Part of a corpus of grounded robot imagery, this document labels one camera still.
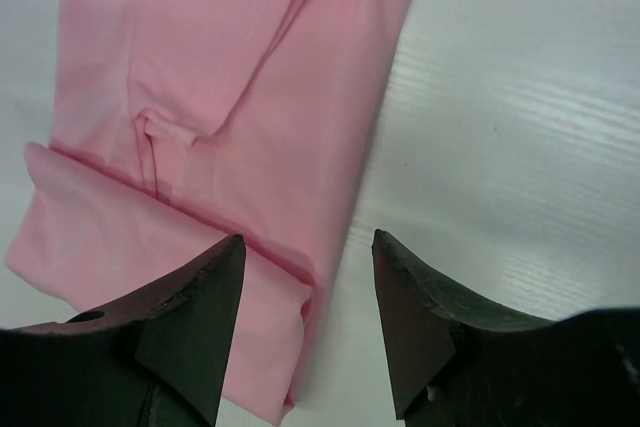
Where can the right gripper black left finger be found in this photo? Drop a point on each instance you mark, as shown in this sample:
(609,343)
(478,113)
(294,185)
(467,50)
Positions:
(156,356)

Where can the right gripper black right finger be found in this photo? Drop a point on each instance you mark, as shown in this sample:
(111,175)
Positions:
(457,358)

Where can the pink t-shirt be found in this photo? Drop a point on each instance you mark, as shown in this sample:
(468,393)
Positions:
(179,122)

